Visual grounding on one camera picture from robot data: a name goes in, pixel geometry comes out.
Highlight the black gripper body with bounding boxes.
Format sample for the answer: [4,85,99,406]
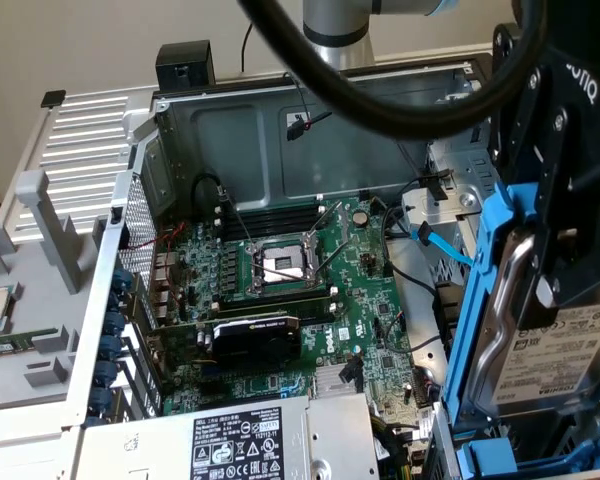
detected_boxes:
[524,0,600,171]

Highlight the hard disk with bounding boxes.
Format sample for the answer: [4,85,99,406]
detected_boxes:
[442,182,600,436]

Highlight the blue disk carrier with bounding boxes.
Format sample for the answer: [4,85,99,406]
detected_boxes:
[454,434,600,476]

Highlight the metal disk bay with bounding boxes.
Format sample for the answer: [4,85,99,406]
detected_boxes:
[429,394,600,480]

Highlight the green motherboard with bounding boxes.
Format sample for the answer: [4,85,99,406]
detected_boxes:
[149,194,444,426]

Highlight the metal socket cover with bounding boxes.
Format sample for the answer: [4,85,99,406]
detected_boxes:
[303,200,352,251]

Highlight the metal locking lever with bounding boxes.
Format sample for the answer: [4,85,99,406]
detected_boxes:
[313,232,345,277]
[231,207,255,250]

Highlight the black RAM slot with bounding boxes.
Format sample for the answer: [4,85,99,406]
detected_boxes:
[214,195,327,217]
[224,227,326,240]
[214,299,339,324]
[212,285,339,309]
[214,205,327,225]
[224,219,326,232]

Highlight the open PC case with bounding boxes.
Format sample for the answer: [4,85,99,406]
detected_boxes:
[0,52,600,480]

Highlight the CPU socket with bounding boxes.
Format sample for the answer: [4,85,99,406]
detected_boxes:
[244,233,331,297]

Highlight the silver chipset heatsink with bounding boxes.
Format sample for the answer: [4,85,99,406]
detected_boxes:
[313,364,366,400]

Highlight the black box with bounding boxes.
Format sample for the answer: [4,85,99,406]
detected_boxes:
[155,40,217,94]

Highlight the black graphics card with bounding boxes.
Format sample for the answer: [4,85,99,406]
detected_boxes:
[147,308,304,376]

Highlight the silver power supply unit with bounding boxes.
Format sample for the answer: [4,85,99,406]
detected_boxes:
[77,392,381,480]

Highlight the grey parts rack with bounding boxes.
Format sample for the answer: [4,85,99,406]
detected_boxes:
[0,169,106,415]

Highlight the green RAM stick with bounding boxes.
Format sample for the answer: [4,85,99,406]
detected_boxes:
[0,327,57,357]

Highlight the black plastic bracket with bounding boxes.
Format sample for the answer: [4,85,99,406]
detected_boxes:
[432,280,456,346]

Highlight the blue SATA wire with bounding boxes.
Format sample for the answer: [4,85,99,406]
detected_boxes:
[415,222,481,269]

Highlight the black wire bundle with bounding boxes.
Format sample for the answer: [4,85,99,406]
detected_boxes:
[372,196,417,242]

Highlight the thin red black wire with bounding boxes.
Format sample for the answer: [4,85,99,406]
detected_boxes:
[282,69,314,131]
[377,310,406,349]

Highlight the long black cable with plug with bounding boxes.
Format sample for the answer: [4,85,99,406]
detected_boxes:
[285,110,454,201]

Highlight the thin black hanging cable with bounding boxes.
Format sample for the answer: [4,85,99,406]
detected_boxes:
[240,22,255,71]

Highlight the black looped cable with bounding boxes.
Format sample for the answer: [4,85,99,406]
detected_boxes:
[190,171,234,221]

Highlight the grey corner bracket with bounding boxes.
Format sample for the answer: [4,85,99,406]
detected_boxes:
[122,97,156,151]

